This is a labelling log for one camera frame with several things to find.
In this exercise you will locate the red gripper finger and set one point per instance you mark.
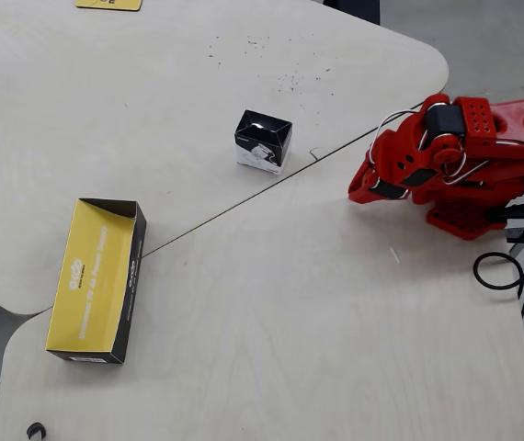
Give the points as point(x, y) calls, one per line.
point(367, 177)
point(361, 195)

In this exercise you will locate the red robot arm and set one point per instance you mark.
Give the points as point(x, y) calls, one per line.
point(510, 119)

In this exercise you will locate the yellow card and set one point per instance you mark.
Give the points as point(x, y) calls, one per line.
point(105, 4)

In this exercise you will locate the long yellow black okdo box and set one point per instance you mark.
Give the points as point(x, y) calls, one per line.
point(87, 285)

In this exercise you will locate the black table clamp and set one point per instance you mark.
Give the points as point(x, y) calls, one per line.
point(519, 235)

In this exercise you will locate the small black white box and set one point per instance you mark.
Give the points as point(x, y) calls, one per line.
point(262, 158)

